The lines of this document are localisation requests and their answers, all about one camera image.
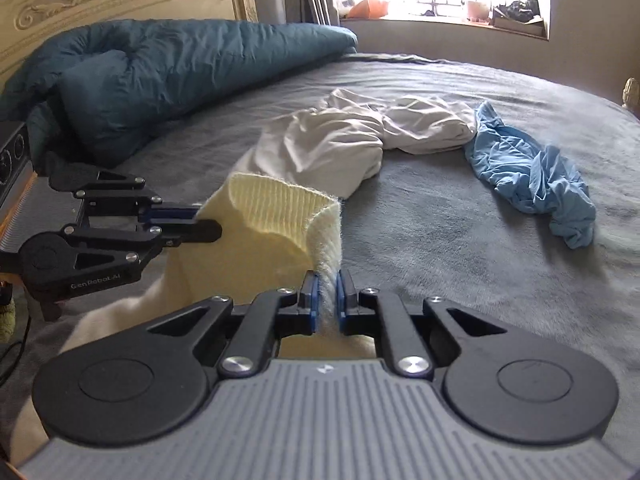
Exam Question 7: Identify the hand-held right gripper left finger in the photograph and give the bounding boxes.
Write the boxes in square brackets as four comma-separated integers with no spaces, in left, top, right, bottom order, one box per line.
[147,270,321,378]

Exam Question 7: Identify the teal duvet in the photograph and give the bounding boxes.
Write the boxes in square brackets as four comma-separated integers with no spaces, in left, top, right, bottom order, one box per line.
[0,18,359,169]

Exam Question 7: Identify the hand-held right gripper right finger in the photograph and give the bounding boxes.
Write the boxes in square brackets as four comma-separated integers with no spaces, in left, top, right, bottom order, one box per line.
[336,270,507,379]

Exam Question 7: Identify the orange bag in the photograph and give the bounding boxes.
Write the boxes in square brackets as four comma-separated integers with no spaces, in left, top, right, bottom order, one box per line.
[344,0,392,21]

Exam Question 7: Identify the pink cup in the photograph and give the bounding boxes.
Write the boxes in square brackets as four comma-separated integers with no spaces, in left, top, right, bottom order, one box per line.
[465,0,491,24]

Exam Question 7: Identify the open box of dark items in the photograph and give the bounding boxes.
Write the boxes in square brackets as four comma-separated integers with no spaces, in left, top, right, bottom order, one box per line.
[491,0,547,39]

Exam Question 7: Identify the white shirt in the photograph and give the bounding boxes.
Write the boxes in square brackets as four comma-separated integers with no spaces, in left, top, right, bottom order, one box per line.
[234,106,387,199]

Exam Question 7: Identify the blue garment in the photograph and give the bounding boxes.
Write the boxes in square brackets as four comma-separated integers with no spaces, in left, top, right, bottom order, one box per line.
[463,100,598,251]

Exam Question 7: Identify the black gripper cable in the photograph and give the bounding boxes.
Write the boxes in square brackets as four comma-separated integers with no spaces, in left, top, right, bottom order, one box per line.
[0,339,32,387]

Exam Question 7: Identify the pale grey shirt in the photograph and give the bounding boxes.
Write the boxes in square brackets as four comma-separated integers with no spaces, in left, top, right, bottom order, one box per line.
[326,87,479,156]

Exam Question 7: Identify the small fan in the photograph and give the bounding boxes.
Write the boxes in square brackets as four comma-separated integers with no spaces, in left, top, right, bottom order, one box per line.
[621,76,640,109]

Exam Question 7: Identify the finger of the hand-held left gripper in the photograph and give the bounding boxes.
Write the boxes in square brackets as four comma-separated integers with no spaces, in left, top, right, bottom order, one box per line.
[49,161,202,224]
[61,218,224,272]

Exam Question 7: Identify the cream fluffy blanket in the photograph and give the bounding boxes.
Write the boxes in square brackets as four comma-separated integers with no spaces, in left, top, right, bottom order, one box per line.
[0,172,379,468]

